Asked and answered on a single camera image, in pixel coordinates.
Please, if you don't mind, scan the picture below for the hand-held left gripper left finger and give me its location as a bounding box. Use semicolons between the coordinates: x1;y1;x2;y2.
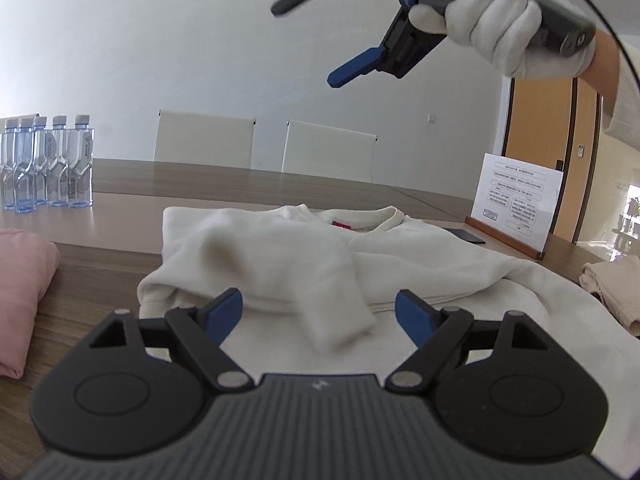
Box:
89;287;254;394

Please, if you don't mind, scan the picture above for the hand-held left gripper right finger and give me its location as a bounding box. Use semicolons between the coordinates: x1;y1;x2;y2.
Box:
385;289;549;393

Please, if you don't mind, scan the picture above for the white sweatshirt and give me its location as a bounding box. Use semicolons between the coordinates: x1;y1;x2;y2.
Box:
137;204;638;466

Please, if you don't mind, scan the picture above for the person's right hand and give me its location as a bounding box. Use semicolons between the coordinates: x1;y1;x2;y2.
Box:
407;0;599;81

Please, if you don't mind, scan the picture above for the white chair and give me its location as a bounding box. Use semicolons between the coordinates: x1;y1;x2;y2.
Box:
281;119;377;184
152;109;257;170

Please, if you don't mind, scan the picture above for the black table power panel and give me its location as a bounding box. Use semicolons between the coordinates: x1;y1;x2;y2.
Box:
442;227;489;246

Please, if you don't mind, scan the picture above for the wooden door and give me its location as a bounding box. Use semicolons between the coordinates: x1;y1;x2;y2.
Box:
501;76;617;247

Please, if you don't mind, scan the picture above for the paper sign in wooden holder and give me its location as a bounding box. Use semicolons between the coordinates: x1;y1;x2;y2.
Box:
464;152;565;261

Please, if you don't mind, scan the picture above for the pink garment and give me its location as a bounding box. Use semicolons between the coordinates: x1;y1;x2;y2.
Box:
0;227;62;380

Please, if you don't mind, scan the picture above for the beige garment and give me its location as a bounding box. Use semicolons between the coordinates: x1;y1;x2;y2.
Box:
579;255;640;338

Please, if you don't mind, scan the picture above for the clear water bottle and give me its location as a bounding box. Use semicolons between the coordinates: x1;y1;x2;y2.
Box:
14;116;39;214
47;115;72;207
31;116;52;207
67;114;95;209
0;119;19;211

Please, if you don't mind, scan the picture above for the frosted glass partition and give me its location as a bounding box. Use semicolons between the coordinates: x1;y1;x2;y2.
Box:
595;125;640;261

